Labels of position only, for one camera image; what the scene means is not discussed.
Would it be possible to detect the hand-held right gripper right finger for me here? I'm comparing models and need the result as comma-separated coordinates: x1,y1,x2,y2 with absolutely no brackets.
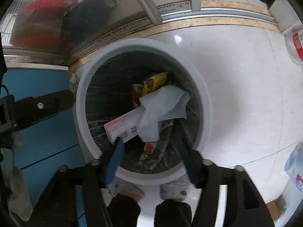
176,138,276,227

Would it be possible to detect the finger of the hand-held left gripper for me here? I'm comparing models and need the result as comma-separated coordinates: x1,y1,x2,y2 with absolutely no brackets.
13,90,75,130

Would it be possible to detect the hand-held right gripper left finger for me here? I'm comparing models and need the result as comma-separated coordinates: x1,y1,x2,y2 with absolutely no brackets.
33,137,126,227

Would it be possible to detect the long white pink box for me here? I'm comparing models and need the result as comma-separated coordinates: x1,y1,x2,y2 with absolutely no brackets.
104,107,145,145

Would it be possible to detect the silver foil wrapper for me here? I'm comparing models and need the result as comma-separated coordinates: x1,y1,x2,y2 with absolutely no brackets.
156,119,176,152

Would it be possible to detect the white tissue paper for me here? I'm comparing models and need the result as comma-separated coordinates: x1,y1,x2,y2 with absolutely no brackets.
138,86,191,142

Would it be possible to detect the grey round trash bin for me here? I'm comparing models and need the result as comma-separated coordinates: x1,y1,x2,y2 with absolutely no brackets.
74,38,211,186

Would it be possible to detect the yellow snack packet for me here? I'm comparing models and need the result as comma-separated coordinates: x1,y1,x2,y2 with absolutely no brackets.
141,72,169,96

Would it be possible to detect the blue base cabinet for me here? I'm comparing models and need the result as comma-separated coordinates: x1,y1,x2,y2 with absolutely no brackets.
0,67,87,227

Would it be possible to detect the grey fuzzy slipper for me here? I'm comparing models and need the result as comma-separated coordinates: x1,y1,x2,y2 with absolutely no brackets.
159,173,192,201
106,177,145,202

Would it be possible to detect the orange white packet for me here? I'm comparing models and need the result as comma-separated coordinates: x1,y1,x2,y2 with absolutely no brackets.
143,141,158,155

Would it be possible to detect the person's right leg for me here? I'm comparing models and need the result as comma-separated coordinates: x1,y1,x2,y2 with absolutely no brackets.
155,199,192,227

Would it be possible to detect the person's leg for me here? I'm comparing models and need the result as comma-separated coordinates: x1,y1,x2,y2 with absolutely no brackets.
106,194,141,227
155,199,192,227

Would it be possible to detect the person's left leg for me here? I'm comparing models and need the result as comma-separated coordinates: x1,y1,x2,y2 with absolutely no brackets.
106,194,141,227

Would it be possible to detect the black bin liner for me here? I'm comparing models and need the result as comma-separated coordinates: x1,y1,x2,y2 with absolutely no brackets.
85,54,201,171

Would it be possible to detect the red plastic basket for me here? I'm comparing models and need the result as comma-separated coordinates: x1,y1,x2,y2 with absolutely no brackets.
12,0,69,50

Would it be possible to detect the dark bag behind glass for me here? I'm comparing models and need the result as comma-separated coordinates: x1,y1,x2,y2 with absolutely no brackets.
60,0,114,50

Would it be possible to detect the cardboard piece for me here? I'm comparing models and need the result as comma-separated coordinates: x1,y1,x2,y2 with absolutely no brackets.
265,201,282,220

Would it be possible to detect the clear plastic water bottle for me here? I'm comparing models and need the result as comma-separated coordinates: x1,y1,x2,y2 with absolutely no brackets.
284,142,303,192

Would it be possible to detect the metal door track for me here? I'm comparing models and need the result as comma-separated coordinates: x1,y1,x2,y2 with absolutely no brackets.
69,0,283,64

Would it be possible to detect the white furniture panel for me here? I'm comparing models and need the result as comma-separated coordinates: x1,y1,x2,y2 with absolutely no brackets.
269,0,303,35

